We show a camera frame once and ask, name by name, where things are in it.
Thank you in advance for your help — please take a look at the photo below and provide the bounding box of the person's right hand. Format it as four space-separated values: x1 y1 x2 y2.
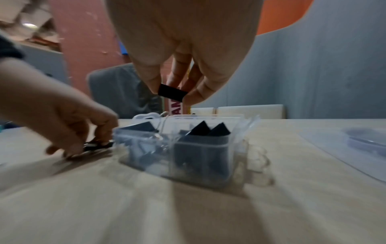
105 0 265 106

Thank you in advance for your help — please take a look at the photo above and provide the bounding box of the person's left hand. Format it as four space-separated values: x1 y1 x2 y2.
45 78 120 160

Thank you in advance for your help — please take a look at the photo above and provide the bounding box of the black binder clip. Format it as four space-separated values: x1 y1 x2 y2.
82 140 117 153
157 83 186 103

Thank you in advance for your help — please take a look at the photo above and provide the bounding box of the person's left forearm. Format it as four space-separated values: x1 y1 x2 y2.
0 57 65 130

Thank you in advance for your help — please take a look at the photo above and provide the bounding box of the grey chair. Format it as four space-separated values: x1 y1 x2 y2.
86 63 166 119

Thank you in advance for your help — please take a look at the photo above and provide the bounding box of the red and white sign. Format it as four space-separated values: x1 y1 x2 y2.
165 73 194 116

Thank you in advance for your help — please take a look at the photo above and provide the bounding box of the white chair backrest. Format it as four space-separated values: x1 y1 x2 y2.
190 107 218 115
217 104 286 119

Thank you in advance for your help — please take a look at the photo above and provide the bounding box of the dark sleeve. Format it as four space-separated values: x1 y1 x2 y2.
0 30 25 61

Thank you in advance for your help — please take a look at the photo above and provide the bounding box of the pile of black clips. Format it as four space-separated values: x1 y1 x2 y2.
116 120 233 184

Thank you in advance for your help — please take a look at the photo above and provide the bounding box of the clear plastic compartment box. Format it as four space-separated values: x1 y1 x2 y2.
113 113 275 189

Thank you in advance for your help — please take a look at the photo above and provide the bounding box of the clear plastic packaging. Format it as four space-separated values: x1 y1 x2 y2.
299 125 386 185

